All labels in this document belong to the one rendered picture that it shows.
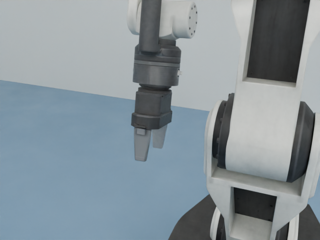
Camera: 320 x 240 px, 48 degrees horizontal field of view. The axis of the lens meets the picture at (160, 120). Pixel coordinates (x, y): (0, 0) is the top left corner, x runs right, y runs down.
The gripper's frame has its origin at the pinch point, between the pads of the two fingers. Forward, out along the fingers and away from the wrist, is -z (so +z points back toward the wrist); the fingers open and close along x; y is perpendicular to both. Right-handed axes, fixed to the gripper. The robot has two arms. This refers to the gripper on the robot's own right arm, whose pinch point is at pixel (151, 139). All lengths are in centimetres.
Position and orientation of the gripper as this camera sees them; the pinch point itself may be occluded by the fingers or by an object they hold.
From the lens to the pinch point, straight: 70.9
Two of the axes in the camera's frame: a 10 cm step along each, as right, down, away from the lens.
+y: 9.5, 1.3, -2.7
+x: -2.9, 1.5, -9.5
